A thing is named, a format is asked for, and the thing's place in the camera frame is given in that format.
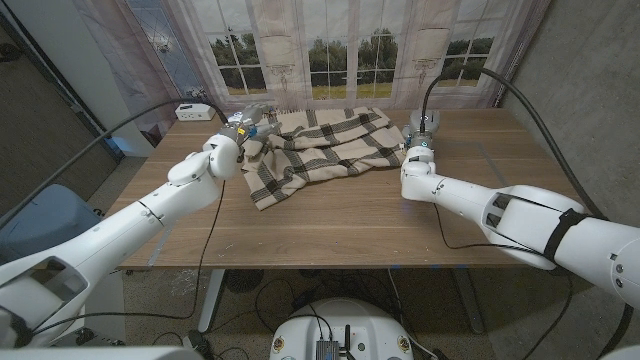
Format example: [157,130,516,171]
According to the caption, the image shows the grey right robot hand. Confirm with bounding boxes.
[402,108,442,151]

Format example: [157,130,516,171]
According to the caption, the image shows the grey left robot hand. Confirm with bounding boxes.
[219,103,284,149]

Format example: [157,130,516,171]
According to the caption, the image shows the cream black plaid scarf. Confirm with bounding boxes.
[241,106,407,212]

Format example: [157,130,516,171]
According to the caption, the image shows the white power strip box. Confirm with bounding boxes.
[174,103,217,123]

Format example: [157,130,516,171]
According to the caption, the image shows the purple printed backdrop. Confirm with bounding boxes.
[72,0,211,146]

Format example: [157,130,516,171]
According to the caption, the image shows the printed window backdrop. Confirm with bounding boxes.
[164,0,551,112]

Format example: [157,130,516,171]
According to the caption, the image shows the light blue floor object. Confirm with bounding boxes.
[110,136,132,157]

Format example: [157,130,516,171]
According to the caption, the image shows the white table leg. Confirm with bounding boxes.
[197,268,226,334]

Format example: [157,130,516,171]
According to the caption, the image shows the grey table leg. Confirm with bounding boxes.
[452,267,486,335]

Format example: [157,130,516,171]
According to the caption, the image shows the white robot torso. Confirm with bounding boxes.
[268,298,415,360]

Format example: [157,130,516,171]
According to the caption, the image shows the blue-grey plastic bin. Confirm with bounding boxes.
[0,183,106,266]

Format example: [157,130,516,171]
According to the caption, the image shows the black box on torso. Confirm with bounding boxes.
[314,324,354,360]

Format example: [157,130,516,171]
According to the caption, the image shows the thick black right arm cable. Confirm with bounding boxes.
[420,65,607,220]

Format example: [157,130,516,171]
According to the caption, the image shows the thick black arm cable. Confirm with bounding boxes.
[420,65,607,220]
[0,97,230,227]

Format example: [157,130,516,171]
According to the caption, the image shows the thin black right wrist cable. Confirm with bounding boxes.
[432,202,544,252]

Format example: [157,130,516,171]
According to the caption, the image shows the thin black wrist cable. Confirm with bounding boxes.
[29,180,226,335]
[432,202,544,252]

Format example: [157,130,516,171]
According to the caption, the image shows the thin black left wrist cable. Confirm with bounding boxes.
[29,180,226,335]

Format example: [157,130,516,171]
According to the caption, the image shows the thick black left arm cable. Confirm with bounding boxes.
[0,97,230,227]

